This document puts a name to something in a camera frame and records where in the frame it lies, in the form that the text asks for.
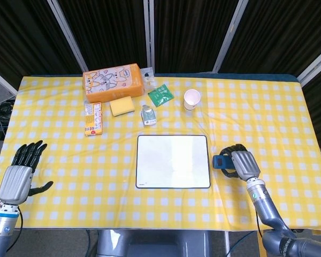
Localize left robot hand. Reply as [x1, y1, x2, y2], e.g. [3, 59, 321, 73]
[0, 140, 54, 206]

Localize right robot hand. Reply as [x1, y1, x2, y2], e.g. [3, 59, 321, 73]
[219, 143, 261, 180]

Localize blue rectangular box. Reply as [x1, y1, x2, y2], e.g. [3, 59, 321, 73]
[212, 154, 235, 170]

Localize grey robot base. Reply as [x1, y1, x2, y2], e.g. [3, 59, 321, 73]
[96, 229, 211, 257]

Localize white paper cup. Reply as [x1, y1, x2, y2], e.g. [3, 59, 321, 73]
[183, 89, 201, 111]

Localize yellow checkered tablecloth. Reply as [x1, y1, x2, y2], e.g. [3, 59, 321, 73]
[0, 76, 321, 232]

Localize yellow printed small box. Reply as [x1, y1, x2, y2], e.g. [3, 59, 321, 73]
[85, 102, 103, 137]

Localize small clear plastic bottle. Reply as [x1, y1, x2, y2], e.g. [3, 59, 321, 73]
[141, 104, 157, 127]

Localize green sachet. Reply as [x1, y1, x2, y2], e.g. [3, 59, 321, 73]
[147, 84, 175, 108]

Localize yellow sponge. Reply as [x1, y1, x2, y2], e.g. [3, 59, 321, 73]
[109, 97, 135, 117]

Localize clear blister pack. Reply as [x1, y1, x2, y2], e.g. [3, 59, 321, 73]
[140, 67, 158, 90]

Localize orange tissue pack with cartoons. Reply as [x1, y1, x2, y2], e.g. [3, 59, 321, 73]
[82, 63, 146, 103]

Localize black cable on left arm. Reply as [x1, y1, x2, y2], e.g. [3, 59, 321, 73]
[5, 207, 24, 255]

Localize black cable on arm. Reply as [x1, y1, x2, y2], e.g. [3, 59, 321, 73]
[228, 208, 264, 257]
[5, 207, 24, 255]

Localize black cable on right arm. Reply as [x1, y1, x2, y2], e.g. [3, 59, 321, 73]
[228, 208, 264, 257]

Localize white board with black rim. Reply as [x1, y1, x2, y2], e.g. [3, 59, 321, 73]
[135, 134, 211, 189]

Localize black folding screen with frame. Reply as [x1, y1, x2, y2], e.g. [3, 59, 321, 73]
[0, 0, 321, 150]

